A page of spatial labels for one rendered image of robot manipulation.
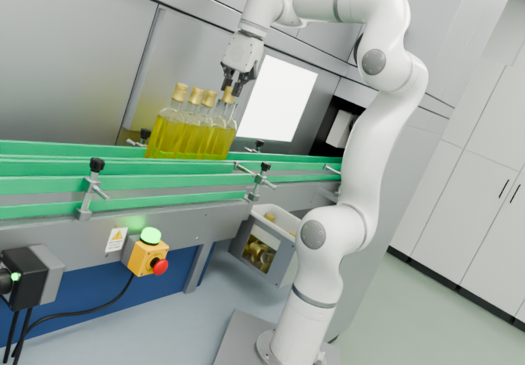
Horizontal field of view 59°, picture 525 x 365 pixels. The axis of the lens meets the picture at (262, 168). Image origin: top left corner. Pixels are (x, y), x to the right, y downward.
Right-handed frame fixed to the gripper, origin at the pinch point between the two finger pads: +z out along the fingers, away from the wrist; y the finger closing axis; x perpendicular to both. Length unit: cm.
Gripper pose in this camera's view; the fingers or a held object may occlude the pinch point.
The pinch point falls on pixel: (231, 87)
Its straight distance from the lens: 135.4
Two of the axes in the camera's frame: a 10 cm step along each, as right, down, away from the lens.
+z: -3.6, 9.0, 2.3
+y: 7.4, 4.3, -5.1
